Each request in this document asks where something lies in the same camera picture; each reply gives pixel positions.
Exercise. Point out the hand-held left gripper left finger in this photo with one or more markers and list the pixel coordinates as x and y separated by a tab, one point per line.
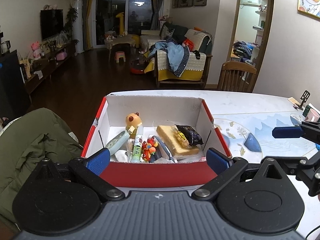
98	162

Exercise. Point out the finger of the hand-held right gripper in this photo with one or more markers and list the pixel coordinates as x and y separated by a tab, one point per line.
295	162
286	132

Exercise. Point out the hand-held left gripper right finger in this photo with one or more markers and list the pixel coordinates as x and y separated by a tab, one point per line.
217	161

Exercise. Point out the pale green tape dispenser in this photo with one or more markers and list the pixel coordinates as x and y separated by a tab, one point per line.
117	142

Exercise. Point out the dark snack packet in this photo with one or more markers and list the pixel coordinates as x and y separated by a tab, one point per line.
191	135

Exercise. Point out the marker pen with green label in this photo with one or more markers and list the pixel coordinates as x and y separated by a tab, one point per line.
136	150

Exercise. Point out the orange toy figure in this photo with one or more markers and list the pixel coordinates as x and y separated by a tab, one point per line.
148	151

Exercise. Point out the dark blue tissue packet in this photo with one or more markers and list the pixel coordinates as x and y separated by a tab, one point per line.
162	155

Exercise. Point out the red cardboard box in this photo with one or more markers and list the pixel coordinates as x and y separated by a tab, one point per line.
155	175

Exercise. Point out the blue printed table mat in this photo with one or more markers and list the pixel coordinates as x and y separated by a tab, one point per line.
262	130

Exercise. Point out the blue rubber gloves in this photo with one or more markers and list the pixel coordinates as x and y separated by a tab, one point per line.
318	147

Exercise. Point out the small dark trinket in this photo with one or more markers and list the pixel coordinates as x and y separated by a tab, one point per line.
297	107

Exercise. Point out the dark green box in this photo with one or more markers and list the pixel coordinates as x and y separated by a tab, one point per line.
306	110

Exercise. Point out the pink mug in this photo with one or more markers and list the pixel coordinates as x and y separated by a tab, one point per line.
313	115

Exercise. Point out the brown paper packet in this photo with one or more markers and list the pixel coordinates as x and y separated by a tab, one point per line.
293	100

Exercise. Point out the white paper sheet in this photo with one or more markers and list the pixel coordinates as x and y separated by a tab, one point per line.
315	107

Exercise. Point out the black phone stand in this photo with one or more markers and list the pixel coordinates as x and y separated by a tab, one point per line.
305	95

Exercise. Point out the green jacket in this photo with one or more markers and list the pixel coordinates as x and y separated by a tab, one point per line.
32	140

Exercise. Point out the wooden chair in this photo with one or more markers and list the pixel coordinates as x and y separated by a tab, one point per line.
237	66

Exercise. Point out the bed with clothes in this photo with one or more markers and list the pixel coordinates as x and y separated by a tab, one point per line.
243	51

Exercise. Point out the sofa with cream cover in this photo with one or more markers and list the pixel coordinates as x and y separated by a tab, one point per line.
195	62

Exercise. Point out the red robot vacuum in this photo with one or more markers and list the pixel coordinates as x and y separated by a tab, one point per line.
137	68

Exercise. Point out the dark wooden television cabinet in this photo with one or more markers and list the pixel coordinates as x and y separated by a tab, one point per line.
47	67

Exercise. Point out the pink stool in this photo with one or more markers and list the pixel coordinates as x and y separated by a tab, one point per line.
120	56

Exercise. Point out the pink bag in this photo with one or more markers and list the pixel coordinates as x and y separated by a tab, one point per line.
61	55

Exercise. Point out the pile of blue clothes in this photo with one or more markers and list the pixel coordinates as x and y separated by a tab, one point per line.
175	55

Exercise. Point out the black cabinet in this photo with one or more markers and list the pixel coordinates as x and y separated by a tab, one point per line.
10	85

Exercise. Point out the coffee table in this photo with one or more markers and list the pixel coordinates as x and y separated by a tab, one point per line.
120	40

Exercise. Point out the pink plush toy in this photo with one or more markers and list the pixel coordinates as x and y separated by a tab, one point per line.
36	50

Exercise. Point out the white standing air conditioner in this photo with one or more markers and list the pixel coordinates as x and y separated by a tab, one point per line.
78	25

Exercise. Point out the yellow giraffe toy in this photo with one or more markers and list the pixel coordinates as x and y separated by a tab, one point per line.
120	22

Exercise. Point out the houseplant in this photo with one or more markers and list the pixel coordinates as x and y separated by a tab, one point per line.
71	20

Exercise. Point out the black television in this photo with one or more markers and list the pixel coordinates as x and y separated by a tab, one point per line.
52	25

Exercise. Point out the grey yellow curtain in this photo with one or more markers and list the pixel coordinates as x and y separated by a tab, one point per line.
156	5
87	17

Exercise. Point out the coffee machine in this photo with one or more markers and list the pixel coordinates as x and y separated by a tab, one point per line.
5	47

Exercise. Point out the sliding glass door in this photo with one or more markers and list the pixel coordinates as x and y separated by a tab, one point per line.
110	12

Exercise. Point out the white wall air conditioner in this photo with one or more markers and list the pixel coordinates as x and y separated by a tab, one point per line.
248	0

